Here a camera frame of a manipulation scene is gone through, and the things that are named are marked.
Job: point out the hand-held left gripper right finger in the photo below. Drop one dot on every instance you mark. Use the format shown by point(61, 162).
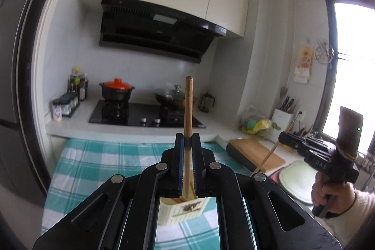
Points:
point(197, 162)

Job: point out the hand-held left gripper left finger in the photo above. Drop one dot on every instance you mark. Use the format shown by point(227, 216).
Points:
point(179, 162)

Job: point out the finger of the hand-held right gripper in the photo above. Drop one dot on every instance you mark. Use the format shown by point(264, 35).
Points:
point(293, 143)
point(319, 143)

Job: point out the wooden chopstick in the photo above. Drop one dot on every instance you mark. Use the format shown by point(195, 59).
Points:
point(189, 109)
point(268, 156)

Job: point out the cream ribbed utensil holder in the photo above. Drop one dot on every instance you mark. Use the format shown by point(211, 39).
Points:
point(183, 212)

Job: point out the person's right forearm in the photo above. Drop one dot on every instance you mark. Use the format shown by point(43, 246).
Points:
point(357, 220)

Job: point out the person's right hand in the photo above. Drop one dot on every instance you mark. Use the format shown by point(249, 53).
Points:
point(337, 194)

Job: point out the white knife block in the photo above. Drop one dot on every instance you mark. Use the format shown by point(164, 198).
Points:
point(279, 127)

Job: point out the wooden cutting board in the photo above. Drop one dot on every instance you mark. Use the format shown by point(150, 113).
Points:
point(257, 152)

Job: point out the plastic bag of sponges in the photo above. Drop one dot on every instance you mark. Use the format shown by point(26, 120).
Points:
point(257, 125)

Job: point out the light green cutting board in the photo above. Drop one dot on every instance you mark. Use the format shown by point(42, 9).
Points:
point(296, 182)

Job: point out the dark glass jug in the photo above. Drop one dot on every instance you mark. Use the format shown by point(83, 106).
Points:
point(206, 103)

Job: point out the dark wok with glass lid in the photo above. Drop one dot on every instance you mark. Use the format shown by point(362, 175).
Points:
point(171, 99)

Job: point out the black gas hob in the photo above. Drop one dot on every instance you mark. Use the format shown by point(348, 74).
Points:
point(131, 116)

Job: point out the window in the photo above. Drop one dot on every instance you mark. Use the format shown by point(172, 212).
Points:
point(354, 62)

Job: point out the teal checked tablecloth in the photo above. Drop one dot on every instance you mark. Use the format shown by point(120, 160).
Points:
point(88, 162)

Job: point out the black clay pot red lid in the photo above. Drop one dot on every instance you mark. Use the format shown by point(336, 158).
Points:
point(117, 90)

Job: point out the dark sauce bottle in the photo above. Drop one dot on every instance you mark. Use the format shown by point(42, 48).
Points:
point(83, 89)

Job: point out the spice jar set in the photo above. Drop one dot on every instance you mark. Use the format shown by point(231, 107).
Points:
point(64, 106)

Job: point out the yellow-capped sauce bottle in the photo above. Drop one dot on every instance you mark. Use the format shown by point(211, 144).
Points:
point(75, 80)

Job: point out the black range hood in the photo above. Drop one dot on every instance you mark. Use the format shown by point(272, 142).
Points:
point(146, 30)

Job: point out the grey refrigerator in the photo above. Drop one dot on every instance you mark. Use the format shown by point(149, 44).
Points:
point(17, 77)

